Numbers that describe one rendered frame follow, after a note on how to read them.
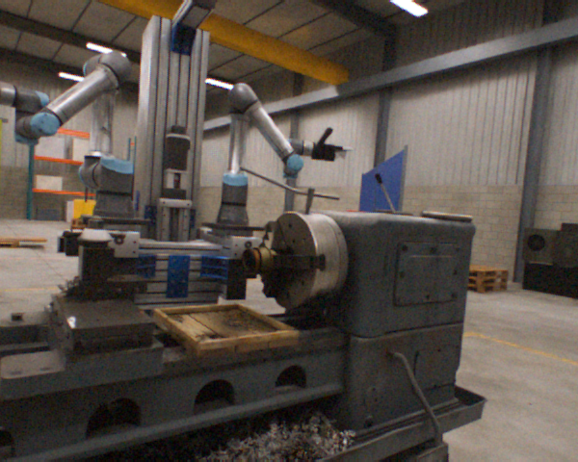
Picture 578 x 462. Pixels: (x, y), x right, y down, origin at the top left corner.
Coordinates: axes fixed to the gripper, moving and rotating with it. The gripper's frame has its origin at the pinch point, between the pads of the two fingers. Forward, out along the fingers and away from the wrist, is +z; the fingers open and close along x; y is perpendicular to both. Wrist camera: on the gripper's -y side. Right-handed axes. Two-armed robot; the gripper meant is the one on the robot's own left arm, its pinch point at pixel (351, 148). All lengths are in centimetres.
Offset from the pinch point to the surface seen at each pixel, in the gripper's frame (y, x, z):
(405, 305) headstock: 52, 81, 3
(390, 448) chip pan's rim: 91, 101, -4
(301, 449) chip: 84, 110, -33
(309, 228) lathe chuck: 28, 86, -33
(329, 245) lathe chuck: 32, 88, -27
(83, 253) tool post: 36, 100, -92
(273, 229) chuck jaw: 31, 75, -43
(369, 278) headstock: 41, 90, -13
